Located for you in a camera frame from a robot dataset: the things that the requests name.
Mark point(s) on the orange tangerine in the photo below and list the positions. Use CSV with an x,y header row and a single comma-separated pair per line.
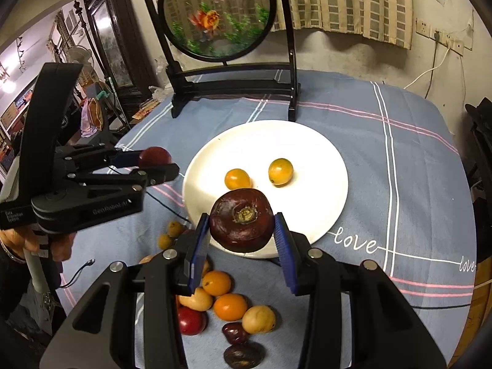
x,y
148,258
217,282
230,306

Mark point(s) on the pink cloth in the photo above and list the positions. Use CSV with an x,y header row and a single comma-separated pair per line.
x,y
90,117

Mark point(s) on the dark purple plum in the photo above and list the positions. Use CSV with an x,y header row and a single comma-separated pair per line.
x,y
244,355
235,332

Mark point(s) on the white wall socket panel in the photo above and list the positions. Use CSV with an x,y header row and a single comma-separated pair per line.
x,y
457,42

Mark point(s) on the dark purple mangosteen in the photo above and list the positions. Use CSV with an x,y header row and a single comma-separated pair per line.
x,y
242,219

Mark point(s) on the blue striped tablecloth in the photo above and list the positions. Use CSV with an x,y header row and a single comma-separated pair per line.
x,y
384,180

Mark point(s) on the red plum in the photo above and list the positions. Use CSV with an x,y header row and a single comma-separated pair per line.
x,y
155,155
190,321

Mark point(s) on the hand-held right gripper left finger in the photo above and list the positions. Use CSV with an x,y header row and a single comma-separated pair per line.
x,y
198,251

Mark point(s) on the beige checked curtain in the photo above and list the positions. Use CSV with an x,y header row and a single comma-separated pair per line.
x,y
346,0

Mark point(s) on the white electric fan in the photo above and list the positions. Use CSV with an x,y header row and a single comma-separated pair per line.
x,y
80,55

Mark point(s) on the round goldfish screen black stand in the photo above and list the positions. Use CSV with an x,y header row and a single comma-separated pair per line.
x,y
230,7

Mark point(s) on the person's left hand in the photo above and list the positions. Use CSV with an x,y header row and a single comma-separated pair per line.
x,y
61,246

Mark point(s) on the dark wooden cabinet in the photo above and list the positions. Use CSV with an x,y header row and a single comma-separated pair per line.
x,y
127,27

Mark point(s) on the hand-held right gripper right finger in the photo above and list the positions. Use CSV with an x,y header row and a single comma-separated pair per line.
x,y
285,255

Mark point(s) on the yellow plum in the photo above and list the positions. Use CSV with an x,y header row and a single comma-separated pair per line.
x,y
280,172
258,319
237,178
176,228
165,241
196,300

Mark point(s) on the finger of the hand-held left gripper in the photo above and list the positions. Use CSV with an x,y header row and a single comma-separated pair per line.
x,y
127,157
161,173

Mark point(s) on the white round plate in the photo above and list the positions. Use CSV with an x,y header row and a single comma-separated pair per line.
x,y
307,161

